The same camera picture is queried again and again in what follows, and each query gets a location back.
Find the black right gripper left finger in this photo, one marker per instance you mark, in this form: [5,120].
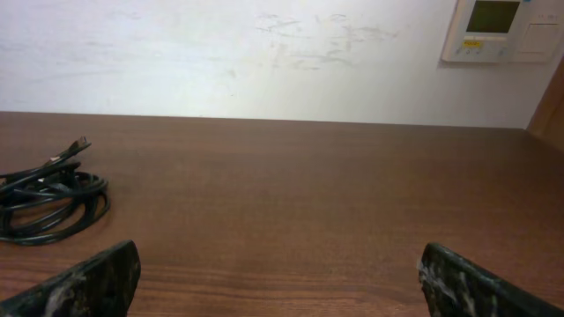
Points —
[103,285]

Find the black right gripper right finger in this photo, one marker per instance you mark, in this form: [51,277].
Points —
[453,286]

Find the white wall control panel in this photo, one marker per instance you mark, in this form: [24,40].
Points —
[499,31]

